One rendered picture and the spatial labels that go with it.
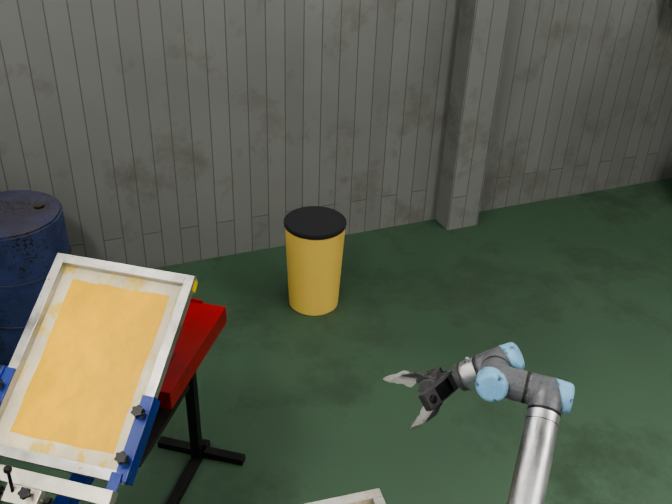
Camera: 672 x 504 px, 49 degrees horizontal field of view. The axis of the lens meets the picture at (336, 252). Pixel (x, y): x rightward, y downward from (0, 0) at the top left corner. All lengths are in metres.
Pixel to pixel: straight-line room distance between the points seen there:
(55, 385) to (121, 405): 0.27
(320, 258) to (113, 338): 2.31
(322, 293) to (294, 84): 1.53
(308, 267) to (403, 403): 1.12
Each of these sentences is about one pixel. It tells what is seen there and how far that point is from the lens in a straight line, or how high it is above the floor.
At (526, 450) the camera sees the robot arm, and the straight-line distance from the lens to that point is 1.73.
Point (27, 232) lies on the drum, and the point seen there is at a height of 0.95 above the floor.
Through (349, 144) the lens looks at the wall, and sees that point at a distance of 5.84.
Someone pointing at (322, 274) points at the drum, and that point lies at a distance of 5.03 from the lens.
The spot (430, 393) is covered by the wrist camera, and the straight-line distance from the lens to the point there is 1.87.
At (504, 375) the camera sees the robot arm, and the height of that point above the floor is 2.01.
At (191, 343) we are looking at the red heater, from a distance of 3.27.
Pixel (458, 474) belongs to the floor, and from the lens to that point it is 4.27.
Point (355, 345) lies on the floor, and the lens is 5.00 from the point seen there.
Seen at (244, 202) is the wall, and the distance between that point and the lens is 5.75.
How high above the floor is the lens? 3.13
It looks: 32 degrees down
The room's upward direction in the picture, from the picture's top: 2 degrees clockwise
